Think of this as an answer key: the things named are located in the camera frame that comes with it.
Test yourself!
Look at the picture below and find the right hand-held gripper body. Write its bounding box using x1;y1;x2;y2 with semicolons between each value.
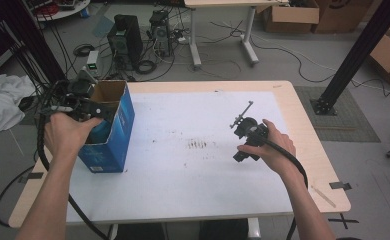
228;100;271;155

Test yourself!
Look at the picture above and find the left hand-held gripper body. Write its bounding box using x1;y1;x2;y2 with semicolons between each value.
40;68;99;122

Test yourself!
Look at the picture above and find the blue cardboard box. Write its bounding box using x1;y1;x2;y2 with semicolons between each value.
77;79;137;174

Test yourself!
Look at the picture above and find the person's right hand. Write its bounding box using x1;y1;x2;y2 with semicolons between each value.
236;118;298;177

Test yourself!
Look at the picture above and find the person's left hand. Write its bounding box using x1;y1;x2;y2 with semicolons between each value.
43;111;105;160

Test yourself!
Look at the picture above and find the small white power supply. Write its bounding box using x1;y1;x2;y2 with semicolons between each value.
86;49;101;76

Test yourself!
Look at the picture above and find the white table mat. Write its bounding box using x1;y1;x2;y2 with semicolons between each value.
66;90;295;224

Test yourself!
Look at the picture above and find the black metal stand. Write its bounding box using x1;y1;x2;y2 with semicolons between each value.
0;0;72;98
310;0;390;116

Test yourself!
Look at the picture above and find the black computer tower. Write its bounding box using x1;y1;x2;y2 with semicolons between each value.
107;14;144;69

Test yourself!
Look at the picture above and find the white table leg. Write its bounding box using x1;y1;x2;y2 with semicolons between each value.
247;217;262;240

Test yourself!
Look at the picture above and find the white cloth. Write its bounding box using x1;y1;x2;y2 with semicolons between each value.
0;73;37;134

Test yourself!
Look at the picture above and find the round white table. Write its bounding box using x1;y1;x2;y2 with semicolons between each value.
22;0;91;23

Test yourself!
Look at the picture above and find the black tape strip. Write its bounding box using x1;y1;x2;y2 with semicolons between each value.
18;171;45;184
328;181;353;192

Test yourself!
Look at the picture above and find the grey open computer case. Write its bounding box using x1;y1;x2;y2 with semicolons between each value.
148;9;175;58

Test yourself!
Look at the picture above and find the grey floor mat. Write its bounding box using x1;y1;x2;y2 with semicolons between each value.
294;85;382;144

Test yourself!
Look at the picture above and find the white-legged wooden desk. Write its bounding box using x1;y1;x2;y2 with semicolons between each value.
183;0;289;68

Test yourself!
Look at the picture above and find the low cardboard box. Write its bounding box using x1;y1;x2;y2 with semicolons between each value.
262;2;321;34

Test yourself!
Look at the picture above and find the tall cardboard box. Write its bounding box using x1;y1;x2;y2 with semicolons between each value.
312;0;376;34

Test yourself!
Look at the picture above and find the open cardboard box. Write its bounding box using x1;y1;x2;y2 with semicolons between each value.
369;23;390;86

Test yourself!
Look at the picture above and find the coiled black cable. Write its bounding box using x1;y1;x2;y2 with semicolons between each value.
135;59;158;75
73;43;96;58

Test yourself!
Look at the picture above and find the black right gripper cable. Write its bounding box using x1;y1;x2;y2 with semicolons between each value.
265;139;310;240

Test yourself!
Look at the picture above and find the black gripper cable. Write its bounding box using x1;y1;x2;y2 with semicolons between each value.
265;139;310;240
36;79;110;240

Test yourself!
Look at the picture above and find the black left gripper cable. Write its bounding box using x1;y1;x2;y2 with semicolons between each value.
36;79;110;240

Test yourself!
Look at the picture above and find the black floor cable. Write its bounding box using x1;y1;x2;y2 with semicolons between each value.
0;164;35;228

